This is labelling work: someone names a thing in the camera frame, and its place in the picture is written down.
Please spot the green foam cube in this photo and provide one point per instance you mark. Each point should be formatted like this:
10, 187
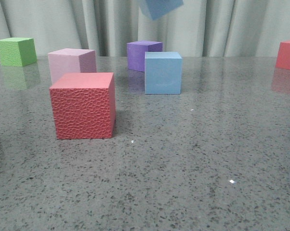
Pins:
17, 52

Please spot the light blue foam cube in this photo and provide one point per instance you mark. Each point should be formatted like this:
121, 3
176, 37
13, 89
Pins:
163, 72
155, 9

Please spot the large red foam cube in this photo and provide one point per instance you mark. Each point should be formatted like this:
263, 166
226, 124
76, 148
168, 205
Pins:
84, 105

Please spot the purple foam cube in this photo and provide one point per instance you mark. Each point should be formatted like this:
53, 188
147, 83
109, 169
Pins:
136, 53

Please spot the red foam cube far right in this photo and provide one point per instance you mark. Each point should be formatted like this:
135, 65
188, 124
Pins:
283, 56

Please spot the grey-green curtain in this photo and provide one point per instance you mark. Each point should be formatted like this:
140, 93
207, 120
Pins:
212, 28

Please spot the pink foam cube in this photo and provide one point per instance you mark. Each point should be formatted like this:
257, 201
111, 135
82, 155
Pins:
70, 60

